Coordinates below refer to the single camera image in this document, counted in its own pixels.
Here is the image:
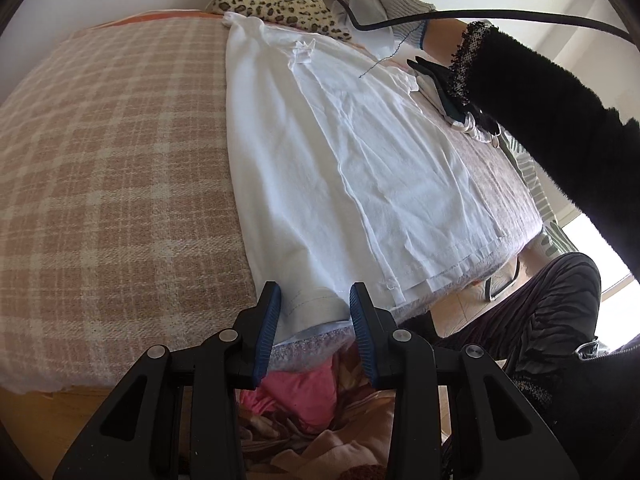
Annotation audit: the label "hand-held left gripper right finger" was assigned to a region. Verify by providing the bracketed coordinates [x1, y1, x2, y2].
[349, 282, 591, 480]

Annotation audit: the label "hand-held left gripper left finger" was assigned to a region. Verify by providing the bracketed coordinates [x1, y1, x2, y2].
[52, 281, 283, 480]

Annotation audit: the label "white garment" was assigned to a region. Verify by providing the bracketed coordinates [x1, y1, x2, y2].
[221, 11, 506, 346]

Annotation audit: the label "person's right forearm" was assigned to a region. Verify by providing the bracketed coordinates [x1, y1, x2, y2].
[425, 19, 640, 281]

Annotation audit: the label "pile of pink clothes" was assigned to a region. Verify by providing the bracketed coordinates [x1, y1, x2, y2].
[237, 340, 451, 480]

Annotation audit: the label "folded black clothes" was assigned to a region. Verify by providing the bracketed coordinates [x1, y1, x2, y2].
[407, 56, 482, 122]

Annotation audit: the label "pile of dark clothes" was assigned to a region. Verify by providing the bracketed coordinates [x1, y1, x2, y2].
[450, 110, 503, 150]

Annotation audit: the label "leopard print cushion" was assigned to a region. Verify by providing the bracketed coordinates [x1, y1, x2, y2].
[206, 0, 353, 41]

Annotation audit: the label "pale lace bed sheet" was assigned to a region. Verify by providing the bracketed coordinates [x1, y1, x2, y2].
[267, 230, 546, 376]

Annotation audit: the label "pink cloth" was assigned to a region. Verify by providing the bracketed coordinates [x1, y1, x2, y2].
[240, 360, 341, 433]

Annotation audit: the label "person's dark striped pants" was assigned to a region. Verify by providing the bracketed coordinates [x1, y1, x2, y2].
[400, 252, 640, 480]

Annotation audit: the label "beige plaid blanket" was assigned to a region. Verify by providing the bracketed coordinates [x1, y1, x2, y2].
[0, 10, 546, 396]

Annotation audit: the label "green patterned cloth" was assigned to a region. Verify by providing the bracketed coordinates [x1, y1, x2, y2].
[500, 132, 568, 256]

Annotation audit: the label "grey metal frame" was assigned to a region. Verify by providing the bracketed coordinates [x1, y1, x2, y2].
[482, 255, 522, 303]

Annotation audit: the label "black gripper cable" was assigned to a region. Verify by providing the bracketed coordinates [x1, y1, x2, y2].
[322, 0, 633, 41]

